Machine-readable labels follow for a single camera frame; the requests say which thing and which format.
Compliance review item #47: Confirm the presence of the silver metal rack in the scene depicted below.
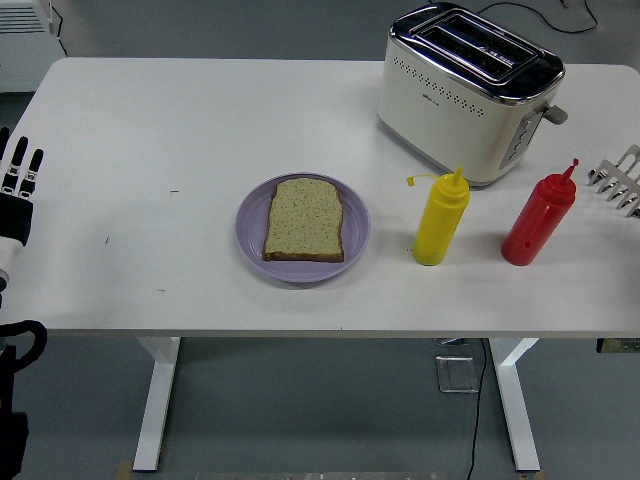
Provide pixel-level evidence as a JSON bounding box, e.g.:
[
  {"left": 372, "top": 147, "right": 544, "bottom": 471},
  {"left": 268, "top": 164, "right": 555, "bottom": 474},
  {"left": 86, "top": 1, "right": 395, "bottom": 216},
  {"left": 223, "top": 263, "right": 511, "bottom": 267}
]
[{"left": 586, "top": 143, "right": 640, "bottom": 219}]

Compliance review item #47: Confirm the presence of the black cable on floor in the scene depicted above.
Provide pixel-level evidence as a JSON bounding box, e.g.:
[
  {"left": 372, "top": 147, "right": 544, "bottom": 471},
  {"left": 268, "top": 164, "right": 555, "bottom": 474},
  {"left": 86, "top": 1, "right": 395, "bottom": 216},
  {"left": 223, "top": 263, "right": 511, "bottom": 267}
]
[{"left": 474, "top": 0, "right": 599, "bottom": 35}]

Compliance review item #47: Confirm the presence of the purple plate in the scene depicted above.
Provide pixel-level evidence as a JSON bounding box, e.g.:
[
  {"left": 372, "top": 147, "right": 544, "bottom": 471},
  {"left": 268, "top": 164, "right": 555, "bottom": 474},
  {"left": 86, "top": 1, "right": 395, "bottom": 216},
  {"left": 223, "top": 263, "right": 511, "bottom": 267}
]
[{"left": 235, "top": 172, "right": 372, "bottom": 284}]

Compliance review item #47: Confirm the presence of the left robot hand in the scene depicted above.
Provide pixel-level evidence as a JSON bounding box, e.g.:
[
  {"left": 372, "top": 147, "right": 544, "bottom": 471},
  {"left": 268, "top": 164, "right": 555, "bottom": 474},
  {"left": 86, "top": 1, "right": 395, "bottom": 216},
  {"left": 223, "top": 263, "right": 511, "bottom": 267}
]
[{"left": 0, "top": 126, "right": 45, "bottom": 274}]

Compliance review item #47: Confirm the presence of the white table leg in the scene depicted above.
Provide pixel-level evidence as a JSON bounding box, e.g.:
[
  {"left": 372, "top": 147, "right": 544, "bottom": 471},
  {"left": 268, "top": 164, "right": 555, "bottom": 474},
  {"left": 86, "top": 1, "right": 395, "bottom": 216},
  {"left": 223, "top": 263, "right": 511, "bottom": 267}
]
[
  {"left": 132, "top": 336, "right": 182, "bottom": 473},
  {"left": 488, "top": 337, "right": 541, "bottom": 472}
]

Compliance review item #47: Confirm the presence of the bread slice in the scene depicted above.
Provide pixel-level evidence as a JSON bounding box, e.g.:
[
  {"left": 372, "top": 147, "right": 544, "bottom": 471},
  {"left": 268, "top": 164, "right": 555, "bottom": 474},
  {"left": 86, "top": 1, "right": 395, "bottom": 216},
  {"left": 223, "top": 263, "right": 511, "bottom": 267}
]
[{"left": 262, "top": 177, "right": 346, "bottom": 263}]

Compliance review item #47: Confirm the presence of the red squeeze bottle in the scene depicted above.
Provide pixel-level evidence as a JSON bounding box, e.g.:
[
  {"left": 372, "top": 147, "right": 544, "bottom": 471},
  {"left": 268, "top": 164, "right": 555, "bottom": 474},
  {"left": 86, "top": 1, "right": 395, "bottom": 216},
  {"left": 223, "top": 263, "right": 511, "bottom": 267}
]
[{"left": 501, "top": 158, "right": 580, "bottom": 267}]

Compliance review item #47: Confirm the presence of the table control panel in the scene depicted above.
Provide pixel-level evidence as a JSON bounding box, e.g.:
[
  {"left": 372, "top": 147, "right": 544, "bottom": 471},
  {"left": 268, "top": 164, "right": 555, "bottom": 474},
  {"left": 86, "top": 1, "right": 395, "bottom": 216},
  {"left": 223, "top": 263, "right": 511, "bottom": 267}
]
[{"left": 596, "top": 338, "right": 640, "bottom": 354}]

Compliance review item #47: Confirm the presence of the black cable under table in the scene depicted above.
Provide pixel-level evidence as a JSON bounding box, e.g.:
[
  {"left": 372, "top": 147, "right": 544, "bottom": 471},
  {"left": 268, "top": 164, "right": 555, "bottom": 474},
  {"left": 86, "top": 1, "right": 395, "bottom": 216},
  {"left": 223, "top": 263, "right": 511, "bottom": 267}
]
[{"left": 464, "top": 338, "right": 489, "bottom": 480}]

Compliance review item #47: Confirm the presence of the cream and chrome toaster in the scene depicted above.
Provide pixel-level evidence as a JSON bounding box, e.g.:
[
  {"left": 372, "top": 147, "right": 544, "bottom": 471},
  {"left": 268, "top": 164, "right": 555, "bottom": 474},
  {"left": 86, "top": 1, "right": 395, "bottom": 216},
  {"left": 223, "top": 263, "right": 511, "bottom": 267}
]
[{"left": 376, "top": 2, "right": 569, "bottom": 190}]

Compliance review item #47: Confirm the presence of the white appliance cabinet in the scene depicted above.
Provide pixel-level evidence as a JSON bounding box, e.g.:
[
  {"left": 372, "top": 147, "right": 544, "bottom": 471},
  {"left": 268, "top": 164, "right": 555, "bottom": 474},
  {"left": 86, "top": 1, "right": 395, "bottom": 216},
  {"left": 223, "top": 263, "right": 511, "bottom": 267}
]
[{"left": 0, "top": 0, "right": 69, "bottom": 94}]

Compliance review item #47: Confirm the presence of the yellow squeeze bottle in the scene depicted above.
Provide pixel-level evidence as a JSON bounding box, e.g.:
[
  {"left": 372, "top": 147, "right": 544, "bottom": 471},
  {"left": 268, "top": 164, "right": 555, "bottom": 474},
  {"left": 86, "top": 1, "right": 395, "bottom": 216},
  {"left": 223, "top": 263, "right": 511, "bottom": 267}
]
[{"left": 405, "top": 165, "right": 471, "bottom": 267}]

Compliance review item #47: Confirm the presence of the black appliance cable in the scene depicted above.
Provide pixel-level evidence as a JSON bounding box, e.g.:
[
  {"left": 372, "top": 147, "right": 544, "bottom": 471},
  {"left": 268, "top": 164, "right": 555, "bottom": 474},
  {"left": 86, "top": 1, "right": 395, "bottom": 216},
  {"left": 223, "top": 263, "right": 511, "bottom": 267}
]
[{"left": 49, "top": 0, "right": 69, "bottom": 57}]

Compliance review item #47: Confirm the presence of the clear plastic floor box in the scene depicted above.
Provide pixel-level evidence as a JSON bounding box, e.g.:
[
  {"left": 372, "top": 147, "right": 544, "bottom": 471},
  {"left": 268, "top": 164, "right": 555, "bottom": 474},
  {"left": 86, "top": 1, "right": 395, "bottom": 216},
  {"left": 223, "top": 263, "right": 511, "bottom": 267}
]
[{"left": 434, "top": 354, "right": 481, "bottom": 394}]

